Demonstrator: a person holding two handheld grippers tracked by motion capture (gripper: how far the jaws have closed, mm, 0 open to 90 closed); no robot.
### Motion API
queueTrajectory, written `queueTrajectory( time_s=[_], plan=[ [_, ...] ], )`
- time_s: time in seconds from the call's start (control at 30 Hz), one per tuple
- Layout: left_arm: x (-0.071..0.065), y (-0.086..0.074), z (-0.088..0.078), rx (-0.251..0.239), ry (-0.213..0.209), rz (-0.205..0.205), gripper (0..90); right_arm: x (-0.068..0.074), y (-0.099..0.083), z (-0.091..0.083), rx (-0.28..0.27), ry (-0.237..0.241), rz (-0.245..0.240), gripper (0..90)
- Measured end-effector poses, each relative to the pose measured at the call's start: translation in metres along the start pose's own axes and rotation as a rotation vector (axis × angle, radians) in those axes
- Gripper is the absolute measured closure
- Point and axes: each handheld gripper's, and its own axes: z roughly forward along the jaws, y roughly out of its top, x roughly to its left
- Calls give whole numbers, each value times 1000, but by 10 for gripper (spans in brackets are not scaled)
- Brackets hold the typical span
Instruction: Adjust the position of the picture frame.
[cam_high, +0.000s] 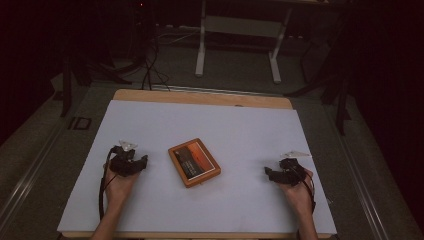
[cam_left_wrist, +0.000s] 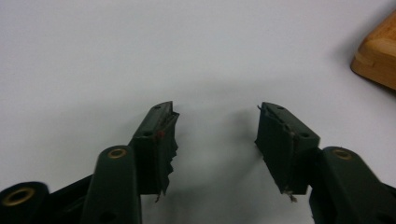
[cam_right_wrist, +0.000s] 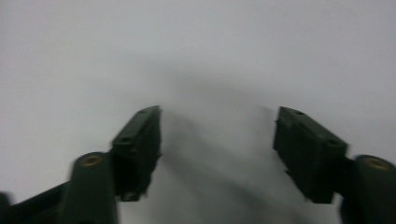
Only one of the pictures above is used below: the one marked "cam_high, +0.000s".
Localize wooden picture frame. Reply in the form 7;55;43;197
167;137;222;189

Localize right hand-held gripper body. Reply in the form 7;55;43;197
278;150;313;187

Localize black floor cables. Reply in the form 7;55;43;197
138;31;172;92

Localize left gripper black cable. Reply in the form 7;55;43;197
98;147;118;222

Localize metal floor rail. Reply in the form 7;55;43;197
333;108;392;240
150;84;285;98
0;124;69;231

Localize dark metal stand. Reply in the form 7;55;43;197
59;49;134;118
284;33;354;136

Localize person's left hand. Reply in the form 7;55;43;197
104;164;140;208

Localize white paper sheet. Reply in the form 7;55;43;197
56;99;338;235

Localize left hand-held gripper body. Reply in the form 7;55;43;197
109;139;140;178

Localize white metal desk frame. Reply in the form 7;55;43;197
194;0;295;85

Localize person's right hand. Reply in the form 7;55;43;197
279;170;315;218

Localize floor socket plate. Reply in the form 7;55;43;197
67;116;93;131

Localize wooden table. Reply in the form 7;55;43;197
61;88;335;240

